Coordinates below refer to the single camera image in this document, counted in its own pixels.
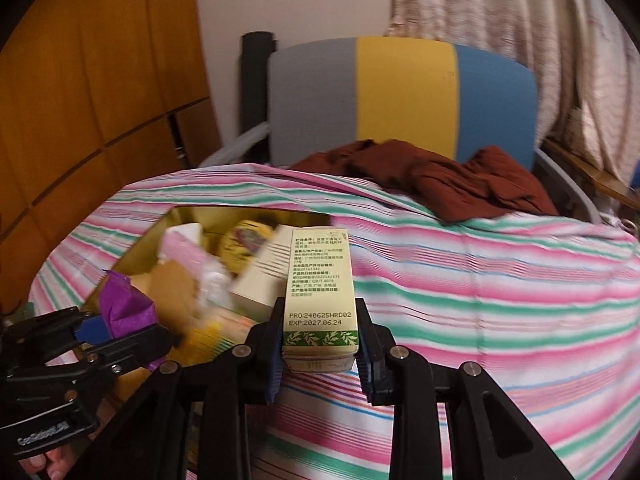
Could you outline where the white plastic bundle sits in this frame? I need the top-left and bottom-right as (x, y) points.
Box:
(198, 257), (233, 310)

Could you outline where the beige cardboard box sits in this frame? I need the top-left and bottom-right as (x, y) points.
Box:
(230, 224), (293, 323)

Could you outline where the yellow knitted toy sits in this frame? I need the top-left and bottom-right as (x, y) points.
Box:
(217, 220), (273, 275)

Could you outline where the pink ribbed pack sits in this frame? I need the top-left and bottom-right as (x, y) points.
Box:
(157, 236), (212, 280)

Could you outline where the green white small box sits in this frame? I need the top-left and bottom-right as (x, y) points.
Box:
(282, 226), (359, 374)

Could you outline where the snack packet green edge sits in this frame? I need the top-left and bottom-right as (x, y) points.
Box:
(172, 309), (256, 366)

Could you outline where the person's left hand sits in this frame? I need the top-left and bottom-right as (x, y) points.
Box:
(20, 444), (76, 480)

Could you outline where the black rolled mat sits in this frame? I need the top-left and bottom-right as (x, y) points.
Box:
(240, 32), (277, 134)

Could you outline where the wooden wardrobe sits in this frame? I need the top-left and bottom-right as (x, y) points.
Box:
(1, 0), (221, 312)

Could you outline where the dark red cloth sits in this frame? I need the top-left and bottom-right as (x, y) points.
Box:
(291, 140), (558, 223)

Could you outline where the white foam block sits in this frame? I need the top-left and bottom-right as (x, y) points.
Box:
(158, 222), (204, 255)

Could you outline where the wooden side desk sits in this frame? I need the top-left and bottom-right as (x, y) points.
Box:
(541, 139), (639, 212)

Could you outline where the patterned pink curtain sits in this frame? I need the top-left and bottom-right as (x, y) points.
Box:
(387, 0), (639, 183)

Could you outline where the grey yellow blue chair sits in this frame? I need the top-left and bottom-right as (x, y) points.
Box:
(203, 37), (601, 224)

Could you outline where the gold metal tin tray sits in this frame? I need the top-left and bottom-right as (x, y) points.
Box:
(113, 206), (330, 366)

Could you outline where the striped pink green tablecloth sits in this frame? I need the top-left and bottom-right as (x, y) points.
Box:
(29, 164), (639, 479)

